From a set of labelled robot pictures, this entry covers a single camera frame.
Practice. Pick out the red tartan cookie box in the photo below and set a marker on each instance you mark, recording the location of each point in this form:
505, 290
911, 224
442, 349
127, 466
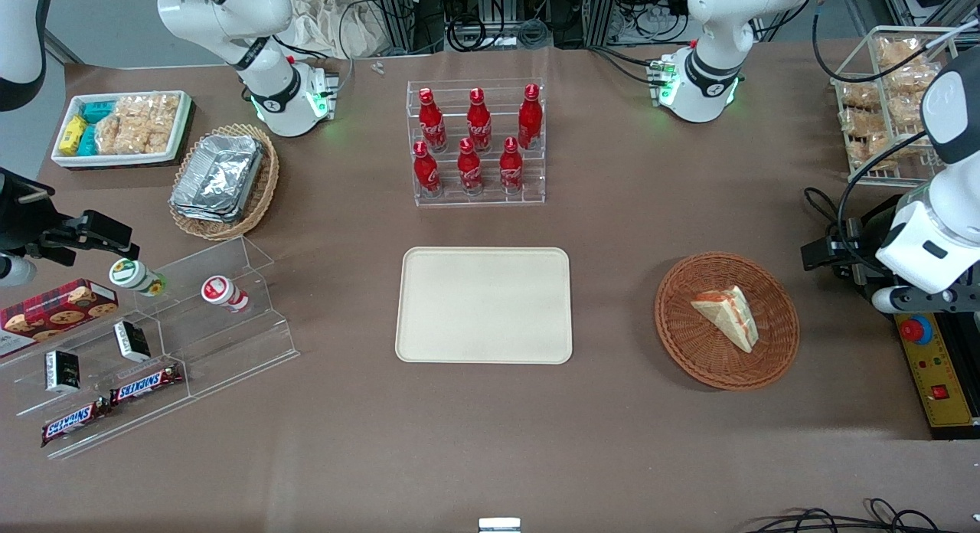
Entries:
57, 311

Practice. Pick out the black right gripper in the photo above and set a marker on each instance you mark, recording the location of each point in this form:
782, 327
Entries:
21, 217

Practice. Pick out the brown Snickers bar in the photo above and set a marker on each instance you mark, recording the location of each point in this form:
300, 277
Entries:
147, 383
73, 423

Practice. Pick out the silver white device edge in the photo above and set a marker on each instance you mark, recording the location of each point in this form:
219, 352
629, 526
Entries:
499, 525

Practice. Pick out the clear bagged biscuit pack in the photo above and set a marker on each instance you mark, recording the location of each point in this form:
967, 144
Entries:
911, 81
903, 52
869, 152
860, 95
864, 122

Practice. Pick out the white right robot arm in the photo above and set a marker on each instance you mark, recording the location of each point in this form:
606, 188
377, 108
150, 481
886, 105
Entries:
260, 20

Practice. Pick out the beige rectangular plastic tray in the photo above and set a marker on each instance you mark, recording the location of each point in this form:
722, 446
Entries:
484, 305

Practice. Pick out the red lid white cup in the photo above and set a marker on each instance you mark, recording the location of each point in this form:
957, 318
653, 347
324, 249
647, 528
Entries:
223, 292

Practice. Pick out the red cola bottle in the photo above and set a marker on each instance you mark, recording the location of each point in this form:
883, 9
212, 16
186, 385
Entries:
479, 123
426, 171
511, 168
530, 119
469, 169
432, 123

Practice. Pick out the yellow black control box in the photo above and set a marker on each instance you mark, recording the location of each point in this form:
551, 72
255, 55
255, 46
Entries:
938, 364

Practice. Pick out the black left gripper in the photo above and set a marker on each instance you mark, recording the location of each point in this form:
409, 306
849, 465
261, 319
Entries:
859, 255

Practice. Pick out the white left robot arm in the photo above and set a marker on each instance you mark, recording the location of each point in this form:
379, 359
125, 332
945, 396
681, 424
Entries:
712, 27

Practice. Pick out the white rectangular snack tray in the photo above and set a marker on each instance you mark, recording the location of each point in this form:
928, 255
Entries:
69, 161

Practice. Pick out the oval light wicker basket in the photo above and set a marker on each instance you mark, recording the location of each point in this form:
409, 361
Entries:
264, 188

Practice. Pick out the stacked aluminium foil trays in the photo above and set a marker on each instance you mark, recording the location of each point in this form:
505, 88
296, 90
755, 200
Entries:
218, 177

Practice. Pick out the round brown wicker basket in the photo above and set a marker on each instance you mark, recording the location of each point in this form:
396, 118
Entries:
689, 341

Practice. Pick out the clear acrylic bottle rack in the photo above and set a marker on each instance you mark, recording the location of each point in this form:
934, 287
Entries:
528, 188

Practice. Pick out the clear rice cracker pack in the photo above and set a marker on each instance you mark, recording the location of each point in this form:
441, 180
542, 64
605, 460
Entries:
149, 108
130, 138

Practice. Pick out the green sunflower lid cup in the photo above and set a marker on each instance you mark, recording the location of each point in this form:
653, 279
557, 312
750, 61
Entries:
134, 276

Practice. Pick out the triangular wrapped sandwich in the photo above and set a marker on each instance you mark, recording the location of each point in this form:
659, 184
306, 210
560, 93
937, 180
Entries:
731, 315

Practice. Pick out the small black white box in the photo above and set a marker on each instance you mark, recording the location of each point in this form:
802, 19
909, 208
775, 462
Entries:
132, 341
63, 371

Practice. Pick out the beige crumpled cloth bag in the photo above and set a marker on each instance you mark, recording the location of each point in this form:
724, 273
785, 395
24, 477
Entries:
329, 24

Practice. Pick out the small yellow snack box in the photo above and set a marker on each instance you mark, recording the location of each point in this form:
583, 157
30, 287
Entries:
72, 135

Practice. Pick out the small teal snack box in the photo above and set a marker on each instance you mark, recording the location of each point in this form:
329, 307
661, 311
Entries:
98, 110
87, 141

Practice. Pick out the clear acrylic step display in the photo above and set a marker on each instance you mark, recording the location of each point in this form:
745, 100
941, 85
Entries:
230, 341

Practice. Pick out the red emergency stop button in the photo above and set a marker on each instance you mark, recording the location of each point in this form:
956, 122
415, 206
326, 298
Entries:
916, 330

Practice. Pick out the aluminium profile frame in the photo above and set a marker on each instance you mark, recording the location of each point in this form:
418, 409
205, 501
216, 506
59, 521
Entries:
398, 16

